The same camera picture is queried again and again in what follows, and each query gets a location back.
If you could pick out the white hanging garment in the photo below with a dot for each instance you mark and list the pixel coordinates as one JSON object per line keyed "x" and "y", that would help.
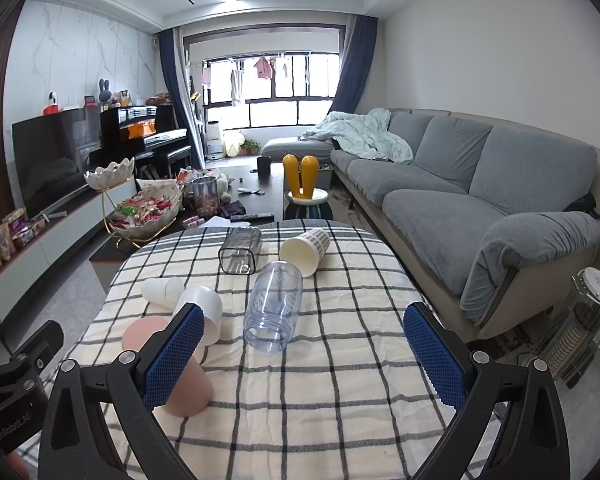
{"x": 237, "y": 87}

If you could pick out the white air purifier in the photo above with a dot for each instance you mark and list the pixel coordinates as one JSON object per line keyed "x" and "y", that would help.
{"x": 214, "y": 140}

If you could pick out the grey rabbit figure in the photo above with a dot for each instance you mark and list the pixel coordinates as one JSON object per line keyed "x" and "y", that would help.
{"x": 104, "y": 95}

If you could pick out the small white cup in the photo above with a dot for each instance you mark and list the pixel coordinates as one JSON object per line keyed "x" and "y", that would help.
{"x": 177, "y": 290}
{"x": 154, "y": 292}

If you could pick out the blue and grey curtain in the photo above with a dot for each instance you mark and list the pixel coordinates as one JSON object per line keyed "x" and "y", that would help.
{"x": 355, "y": 65}
{"x": 172, "y": 85}

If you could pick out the grey television cabinet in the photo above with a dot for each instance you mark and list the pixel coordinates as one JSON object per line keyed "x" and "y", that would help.
{"x": 55, "y": 245}

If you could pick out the electric heater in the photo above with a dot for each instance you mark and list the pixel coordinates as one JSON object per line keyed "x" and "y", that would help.
{"x": 580, "y": 330}

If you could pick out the light green blanket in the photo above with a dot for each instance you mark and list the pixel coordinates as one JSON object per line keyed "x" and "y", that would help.
{"x": 360, "y": 135}

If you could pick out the black mug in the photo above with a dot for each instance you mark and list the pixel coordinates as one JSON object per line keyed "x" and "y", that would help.
{"x": 264, "y": 166}

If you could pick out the checked white tablecloth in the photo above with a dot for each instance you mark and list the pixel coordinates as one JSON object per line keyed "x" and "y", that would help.
{"x": 330, "y": 360}

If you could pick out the printed white paper cup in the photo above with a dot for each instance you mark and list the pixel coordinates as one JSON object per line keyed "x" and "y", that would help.
{"x": 300, "y": 255}

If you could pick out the black television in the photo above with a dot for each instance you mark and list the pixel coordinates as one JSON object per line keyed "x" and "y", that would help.
{"x": 50, "y": 160}

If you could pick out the pink hanging garment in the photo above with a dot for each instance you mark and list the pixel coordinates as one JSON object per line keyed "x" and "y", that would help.
{"x": 263, "y": 67}

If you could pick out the clear bluish plastic cup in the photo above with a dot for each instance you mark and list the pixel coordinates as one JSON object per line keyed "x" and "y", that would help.
{"x": 275, "y": 305}

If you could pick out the white plastic cup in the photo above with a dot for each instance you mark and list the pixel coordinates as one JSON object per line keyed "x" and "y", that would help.
{"x": 207, "y": 305}

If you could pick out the potted plant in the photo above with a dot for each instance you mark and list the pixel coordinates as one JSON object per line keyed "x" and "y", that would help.
{"x": 251, "y": 147}

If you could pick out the dark clear square cup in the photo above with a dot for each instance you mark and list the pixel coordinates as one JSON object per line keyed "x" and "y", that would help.
{"x": 240, "y": 252}

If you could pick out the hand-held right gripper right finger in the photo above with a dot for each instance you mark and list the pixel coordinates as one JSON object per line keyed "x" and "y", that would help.
{"x": 435, "y": 355}

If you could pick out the grey sofa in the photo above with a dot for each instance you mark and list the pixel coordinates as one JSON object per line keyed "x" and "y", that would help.
{"x": 430, "y": 200}

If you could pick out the pink plastic cup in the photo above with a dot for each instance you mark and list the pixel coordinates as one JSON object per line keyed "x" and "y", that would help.
{"x": 190, "y": 390}

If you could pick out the snack packets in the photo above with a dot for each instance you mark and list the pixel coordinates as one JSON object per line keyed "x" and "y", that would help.
{"x": 20, "y": 230}

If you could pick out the white security camera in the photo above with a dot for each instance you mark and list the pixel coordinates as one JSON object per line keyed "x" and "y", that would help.
{"x": 53, "y": 99}

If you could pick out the dark purple cloth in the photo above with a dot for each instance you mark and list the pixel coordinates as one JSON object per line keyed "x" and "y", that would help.
{"x": 234, "y": 209}

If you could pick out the two-tier snack bowl stand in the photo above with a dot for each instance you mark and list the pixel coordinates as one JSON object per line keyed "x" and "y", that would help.
{"x": 140, "y": 212}

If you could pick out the black remote control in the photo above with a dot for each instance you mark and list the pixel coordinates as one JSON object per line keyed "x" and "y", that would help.
{"x": 252, "y": 217}

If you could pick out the black piano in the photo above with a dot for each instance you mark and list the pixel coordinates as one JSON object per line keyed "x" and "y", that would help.
{"x": 145, "y": 155}

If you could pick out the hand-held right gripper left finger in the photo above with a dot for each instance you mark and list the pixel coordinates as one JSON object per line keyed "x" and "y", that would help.
{"x": 172, "y": 355}

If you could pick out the dark coffee table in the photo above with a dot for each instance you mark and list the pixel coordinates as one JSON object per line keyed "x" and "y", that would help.
{"x": 265, "y": 192}

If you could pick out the clear jar of nuts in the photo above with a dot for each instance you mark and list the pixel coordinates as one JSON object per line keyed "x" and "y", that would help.
{"x": 205, "y": 200}

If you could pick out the stool with yellow rabbit ears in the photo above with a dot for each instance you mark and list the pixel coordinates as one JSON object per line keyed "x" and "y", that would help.
{"x": 305, "y": 180}

